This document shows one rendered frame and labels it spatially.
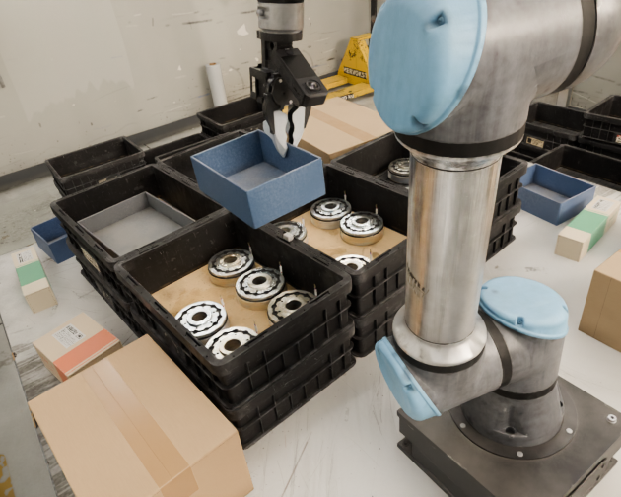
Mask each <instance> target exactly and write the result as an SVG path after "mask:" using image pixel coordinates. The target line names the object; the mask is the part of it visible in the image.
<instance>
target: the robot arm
mask: <svg viewBox="0 0 621 497"><path fill-rule="evenodd" d="M304 7H305V2H304V0H257V11H256V15H257V16H258V27H259V28H260V29H261V30H256V33H257V38H259V39H260V40H261V59H262V63H258V65H257V66H253V67H249V78H250V96H251V97H252V98H254V99H256V100H257V101H258V102H260V103H262V111H263V115H264V118H265V121H263V129H264V132H265V133H266V134H267V135H268V136H269V137H270V138H271V139H272V141H273V143H274V145H275V148H276V150H277V151H278V152H279V154H280V155H281V156H282V157H283V158H285V157H286V154H287V152H288V146H287V143H286V140H287V134H288V135H289V142H288V143H290V144H293V145H295V146H297V145H298V144H299V142H300V140H301V137H302V135H303V132H304V129H305V128H306V126H307V123H308V120H309V117H310V114H311V107H312V106H318V105H323V104H324V102H325V99H326V97H327V94H328V90H327V89H326V87H325V86H324V85H323V83H322V82H321V80H320V79H319V78H318V76H317V75H316V73H315V72H314V71H313V69H312V68H311V66H310V65H309V63H308V62H307V60H306V59H305V58H304V56H303V55H302V53H301V52H300V51H299V49H298V48H293V47H292V45H293V41H299V40H302V39H303V31H301V29H302V28H303V27H304ZM620 42H621V0H386V2H384V3H383V4H382V6H381V7H380V9H379V12H378V15H377V17H376V20H375V23H374V26H373V30H372V34H371V39H370V45H369V57H368V70H369V82H370V87H371V88H372V89H374V96H373V101H374V104H375V107H376V109H377V111H378V113H379V116H380V118H381V119H382V121H383V122H384V123H385V124H386V125H387V126H388V127H389V128H390V129H391V130H393V131H394V134H395V137H396V139H397V141H398V142H399V143H400V144H401V145H402V146H404V147H405V148H406V149H408V150H409V151H410V159H409V190H408V222H407V254H406V286H405V305H403V306H402V307H401V308H400V309H399V310H398V312H397V313H396V315H395V317H394V319H393V324H392V336H390V337H383V338H382V340H380V341H378V342H377V343H376V346H375V352H376V357H377V360H378V363H379V367H380V370H381V372H382V375H383V377H384V379H385V381H386V383H387V385H388V387H389V389H390V391H391V392H392V394H393V396H394V398H395V399H396V401H397V402H398V404H399V405H400V407H401V408H402V409H403V411H404V412H405V413H406V414H407V415H408V416H409V417H411V418H412V419H414V420H418V421H422V420H425V419H428V418H431V417H433V416H436V415H437V416H440V415H442V414H441V413H443V412H445V411H448V410H450V409H452V408H455V407H457V406H459V405H461V408H462V411H463V414H464V416H465V417H466V419H467V421H468V422H469V423H470V424H471V426H472V427H473V428H474V429H476V430H477V431H478V432H479V433H481V434H482V435H483V436H485V437H487V438H488V439H490V440H492V441H495V442H497V443H500V444H503V445H507V446H512V447H532V446H537V445H540V444H543V443H545V442H547V441H549V440H550V439H552V438H553V437H554V436H555V435H556V434H557V433H558V431H559V430H560V428H561V425H562V421H563V416H564V401H563V397H562V396H561V393H560V388H559V385H558V382H557V378H558V373H559V368H560V363H561V357H562V352H563V347H564V342H565V337H566V335H567V334H568V330H569V327H568V316H569V311H568V307H567V305H566V303H565V301H564V300H563V299H562V297H561V296H560V295H559V294H558V293H557V292H555V291H554V290H553V289H551V288H550V287H548V286H546V285H544V284H542V283H540V282H537V281H534V280H531V279H526V278H523V277H516V276H503V277H497V278H493V279H491V280H488V281H487V282H485V283H484V284H483V285H482V280H483V274H484V268H485V262H486V255H487V249H488V244H489V238H490V231H491V225H492V219H493V213H494V206H495V200H496V194H497V188H498V181H499V175H500V169H501V164H502V157H503V155H504V154H506V153H508V152H509V151H511V150H513V149H514V148H515V147H516V146H517V145H518V144H519V143H520V142H521V140H522V138H523V135H524V131H525V126H526V121H527V116H528V110H529V105H530V102H531V101H532V100H534V99H537V98H541V97H544V96H547V95H550V94H554V93H557V92H561V91H564V90H566V89H569V88H571V87H574V86H576V85H578V84H579V83H581V82H582V81H584V80H586V79H588V78H589V77H590V76H592V75H593V74H594V73H595V72H597V71H598V70H599V69H600V68H601V67H602V66H603V65H604V64H605V63H606V62H607V61H608V60H609V58H610V57H611V56H612V55H613V54H614V53H615V51H616V49H617V47H618V46H619V44H620ZM252 77H255V91H253V90H252ZM285 105H288V114H285V113H284V112H282V111H281V110H279V109H282V108H284V106H285ZM286 133H287V134H286Z"/></svg>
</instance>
